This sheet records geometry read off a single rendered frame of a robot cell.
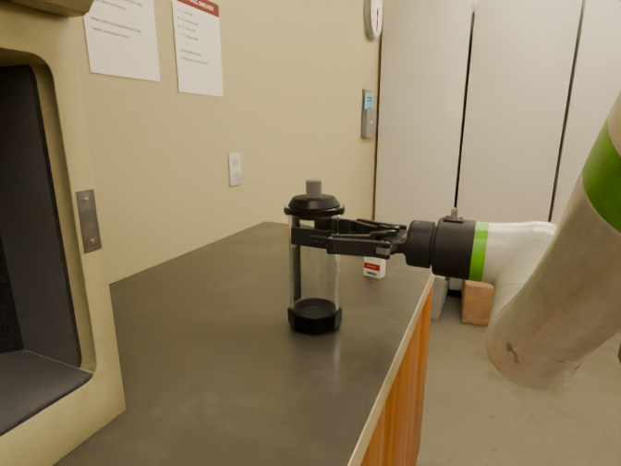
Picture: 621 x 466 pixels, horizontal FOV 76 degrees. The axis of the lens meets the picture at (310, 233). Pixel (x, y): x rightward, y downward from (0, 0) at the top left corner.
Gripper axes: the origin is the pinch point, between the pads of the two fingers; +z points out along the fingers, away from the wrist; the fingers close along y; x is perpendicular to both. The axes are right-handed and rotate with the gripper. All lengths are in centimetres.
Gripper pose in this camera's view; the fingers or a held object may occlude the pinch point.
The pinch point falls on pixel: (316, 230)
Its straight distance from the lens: 71.2
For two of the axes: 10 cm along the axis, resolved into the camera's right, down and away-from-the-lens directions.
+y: -4.1, 2.3, -8.8
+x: -0.2, 9.7, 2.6
